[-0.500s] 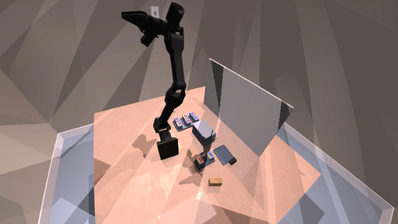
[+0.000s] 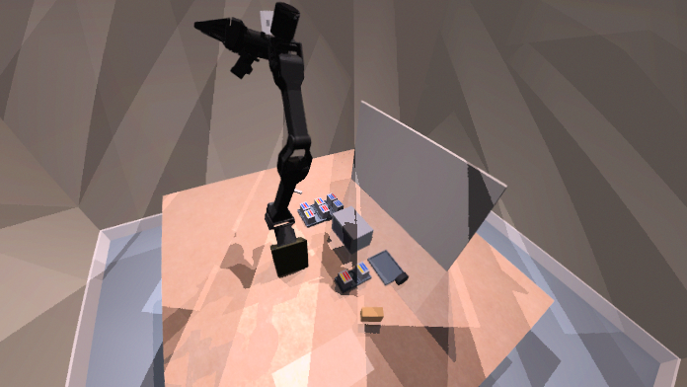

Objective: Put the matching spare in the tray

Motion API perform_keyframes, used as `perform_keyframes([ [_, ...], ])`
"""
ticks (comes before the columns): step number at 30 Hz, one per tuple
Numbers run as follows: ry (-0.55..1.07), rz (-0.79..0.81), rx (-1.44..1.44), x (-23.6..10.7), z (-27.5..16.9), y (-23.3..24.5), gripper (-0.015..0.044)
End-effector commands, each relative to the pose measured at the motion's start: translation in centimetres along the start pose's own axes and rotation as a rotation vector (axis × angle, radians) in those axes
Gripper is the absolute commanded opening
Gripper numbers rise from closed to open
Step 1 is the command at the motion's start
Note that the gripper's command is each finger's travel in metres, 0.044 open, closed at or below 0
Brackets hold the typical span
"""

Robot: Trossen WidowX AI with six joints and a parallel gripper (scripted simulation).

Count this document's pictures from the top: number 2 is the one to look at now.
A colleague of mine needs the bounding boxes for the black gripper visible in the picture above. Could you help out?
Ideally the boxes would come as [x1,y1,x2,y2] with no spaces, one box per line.
[193,17,269,59]

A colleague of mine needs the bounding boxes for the dark grey short cylinder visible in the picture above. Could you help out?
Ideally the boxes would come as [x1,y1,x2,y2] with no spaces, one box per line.
[395,272,409,284]

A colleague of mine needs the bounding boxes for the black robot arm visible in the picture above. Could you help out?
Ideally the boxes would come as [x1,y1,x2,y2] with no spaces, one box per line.
[230,2,313,247]

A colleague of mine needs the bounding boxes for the grey flat panel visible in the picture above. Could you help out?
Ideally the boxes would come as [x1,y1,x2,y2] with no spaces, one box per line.
[351,101,507,271]

